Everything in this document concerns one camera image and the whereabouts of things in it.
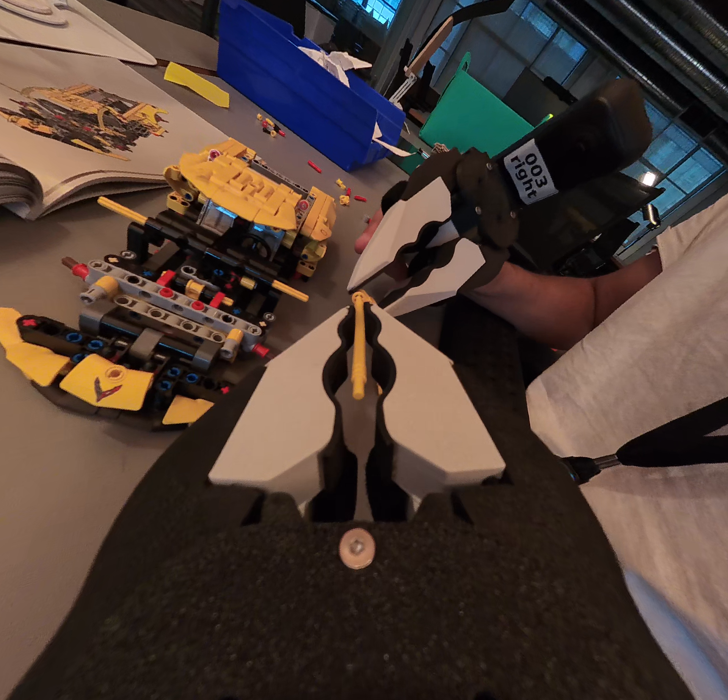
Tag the green box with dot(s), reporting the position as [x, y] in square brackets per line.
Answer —
[478, 120]

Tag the grey desk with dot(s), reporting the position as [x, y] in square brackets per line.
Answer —
[57, 472]

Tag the yellow toy brick car model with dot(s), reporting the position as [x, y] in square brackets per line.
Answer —
[170, 256]

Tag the crumpled white paper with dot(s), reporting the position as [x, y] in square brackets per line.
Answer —
[335, 63]

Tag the black office chair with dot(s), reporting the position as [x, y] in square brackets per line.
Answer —
[603, 228]

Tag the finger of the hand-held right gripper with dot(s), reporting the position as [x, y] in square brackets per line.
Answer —
[409, 217]
[449, 273]

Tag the blue plastic bin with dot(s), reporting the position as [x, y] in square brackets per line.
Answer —
[296, 97]

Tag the person's right forearm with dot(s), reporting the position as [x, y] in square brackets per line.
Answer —
[557, 308]

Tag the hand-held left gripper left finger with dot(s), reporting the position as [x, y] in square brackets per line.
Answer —
[267, 427]

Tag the white desk stand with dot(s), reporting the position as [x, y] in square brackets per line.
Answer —
[432, 46]

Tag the yellow paper sheet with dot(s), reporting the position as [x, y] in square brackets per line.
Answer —
[196, 86]

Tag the instruction booklet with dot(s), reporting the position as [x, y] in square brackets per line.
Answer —
[85, 143]

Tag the person's white shirt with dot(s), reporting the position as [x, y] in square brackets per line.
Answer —
[654, 342]

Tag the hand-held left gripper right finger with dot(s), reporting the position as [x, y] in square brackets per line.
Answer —
[449, 427]

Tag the yellow axle with black connector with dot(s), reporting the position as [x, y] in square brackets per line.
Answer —
[359, 347]

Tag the white sign stand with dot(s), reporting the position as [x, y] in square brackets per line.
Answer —
[85, 23]

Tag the person's right hand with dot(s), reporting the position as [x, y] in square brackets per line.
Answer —
[367, 236]

